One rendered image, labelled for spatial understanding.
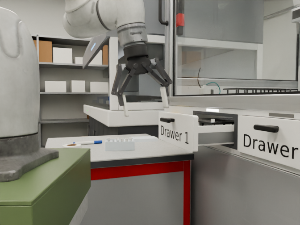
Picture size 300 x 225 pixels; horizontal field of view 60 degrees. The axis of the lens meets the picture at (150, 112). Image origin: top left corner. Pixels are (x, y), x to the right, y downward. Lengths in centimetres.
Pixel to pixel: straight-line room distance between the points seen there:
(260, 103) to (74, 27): 62
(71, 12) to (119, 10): 16
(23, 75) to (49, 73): 452
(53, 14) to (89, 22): 432
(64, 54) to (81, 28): 367
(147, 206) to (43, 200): 74
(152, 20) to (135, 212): 121
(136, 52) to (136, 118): 94
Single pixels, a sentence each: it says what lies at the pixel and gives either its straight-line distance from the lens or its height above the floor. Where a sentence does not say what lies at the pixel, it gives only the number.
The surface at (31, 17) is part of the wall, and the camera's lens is 517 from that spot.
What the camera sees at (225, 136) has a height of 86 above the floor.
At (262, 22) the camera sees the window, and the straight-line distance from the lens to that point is 84.
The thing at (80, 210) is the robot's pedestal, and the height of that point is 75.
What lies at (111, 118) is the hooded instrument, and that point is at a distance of 166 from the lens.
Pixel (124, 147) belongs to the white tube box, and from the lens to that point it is 111.
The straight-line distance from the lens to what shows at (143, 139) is 133.
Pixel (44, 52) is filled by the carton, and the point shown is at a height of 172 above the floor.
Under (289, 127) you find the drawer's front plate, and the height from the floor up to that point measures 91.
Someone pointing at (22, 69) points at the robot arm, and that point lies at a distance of 47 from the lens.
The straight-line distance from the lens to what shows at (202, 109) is 104.
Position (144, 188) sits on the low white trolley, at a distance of 105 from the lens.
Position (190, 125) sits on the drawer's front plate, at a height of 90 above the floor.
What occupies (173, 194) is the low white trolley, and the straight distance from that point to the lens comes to 110.
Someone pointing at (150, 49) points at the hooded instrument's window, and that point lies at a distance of 178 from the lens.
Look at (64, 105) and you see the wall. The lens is 499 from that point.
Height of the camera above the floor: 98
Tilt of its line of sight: 3 degrees down
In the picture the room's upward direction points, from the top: straight up
